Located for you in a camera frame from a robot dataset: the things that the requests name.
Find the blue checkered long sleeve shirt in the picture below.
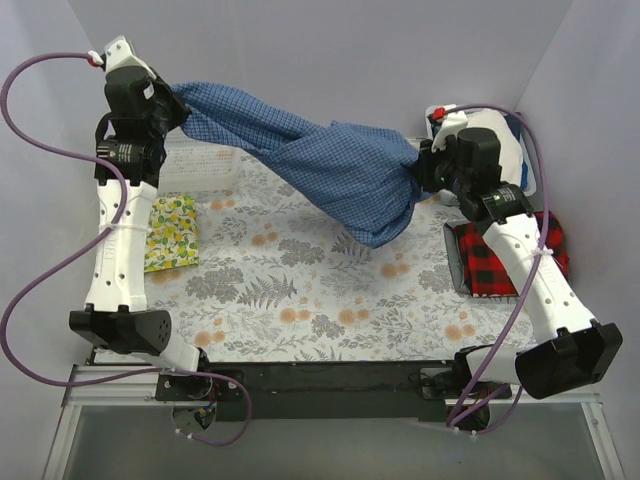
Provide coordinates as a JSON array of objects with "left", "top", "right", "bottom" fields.
[{"left": 172, "top": 82, "right": 421, "bottom": 248}]

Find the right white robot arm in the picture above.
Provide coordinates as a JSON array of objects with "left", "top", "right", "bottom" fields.
[{"left": 412, "top": 127, "right": 623, "bottom": 399}]

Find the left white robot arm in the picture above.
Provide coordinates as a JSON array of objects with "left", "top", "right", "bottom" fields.
[{"left": 69, "top": 66, "right": 213, "bottom": 400}]

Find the white folded shirt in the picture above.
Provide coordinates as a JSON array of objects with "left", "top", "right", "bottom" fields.
[{"left": 468, "top": 109, "right": 523, "bottom": 186}]

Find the navy blue folded shirt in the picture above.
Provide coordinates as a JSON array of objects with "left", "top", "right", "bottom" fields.
[{"left": 503, "top": 114, "right": 536, "bottom": 197}]

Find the right white plastic basket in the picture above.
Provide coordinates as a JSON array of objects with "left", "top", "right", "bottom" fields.
[{"left": 425, "top": 104, "right": 536, "bottom": 196}]

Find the white plastic basket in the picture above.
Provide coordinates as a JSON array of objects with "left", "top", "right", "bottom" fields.
[
  {"left": 425, "top": 104, "right": 536, "bottom": 196},
  {"left": 158, "top": 137, "right": 241, "bottom": 195}
]

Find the left white plastic basket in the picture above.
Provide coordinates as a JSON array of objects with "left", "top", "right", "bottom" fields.
[{"left": 158, "top": 137, "right": 241, "bottom": 195}]

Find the red black plaid shirt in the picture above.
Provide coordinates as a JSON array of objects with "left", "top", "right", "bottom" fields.
[{"left": 458, "top": 213, "right": 569, "bottom": 297}]

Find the lemon print folded cloth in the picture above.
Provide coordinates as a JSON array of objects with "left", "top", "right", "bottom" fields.
[{"left": 144, "top": 195, "right": 199, "bottom": 273}]

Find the floral patterned table mat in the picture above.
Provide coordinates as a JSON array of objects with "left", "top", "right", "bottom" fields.
[{"left": 145, "top": 156, "right": 515, "bottom": 361}]

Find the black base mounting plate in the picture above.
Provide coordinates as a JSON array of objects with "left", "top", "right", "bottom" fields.
[{"left": 154, "top": 360, "right": 514, "bottom": 424}]

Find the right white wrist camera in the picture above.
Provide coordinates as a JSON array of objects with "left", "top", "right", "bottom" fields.
[{"left": 425, "top": 104, "right": 468, "bottom": 152}]

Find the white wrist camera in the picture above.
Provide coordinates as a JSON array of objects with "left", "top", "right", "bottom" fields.
[
  {"left": 87, "top": 35, "right": 155, "bottom": 76},
  {"left": 425, "top": 104, "right": 468, "bottom": 152}
]

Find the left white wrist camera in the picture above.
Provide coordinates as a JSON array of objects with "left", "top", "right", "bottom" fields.
[{"left": 87, "top": 35, "right": 155, "bottom": 76}]

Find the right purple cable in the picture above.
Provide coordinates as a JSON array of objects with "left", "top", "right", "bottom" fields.
[{"left": 444, "top": 103, "right": 554, "bottom": 437}]

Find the purple cable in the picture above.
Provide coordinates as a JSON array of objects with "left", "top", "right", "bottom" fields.
[
  {"left": 444, "top": 103, "right": 554, "bottom": 437},
  {"left": 0, "top": 52, "right": 254, "bottom": 446}
]

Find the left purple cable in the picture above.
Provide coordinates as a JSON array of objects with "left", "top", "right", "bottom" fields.
[{"left": 0, "top": 52, "right": 254, "bottom": 446}]

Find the aluminium frame rail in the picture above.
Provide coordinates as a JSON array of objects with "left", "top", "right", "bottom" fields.
[{"left": 62, "top": 363, "right": 174, "bottom": 407}]

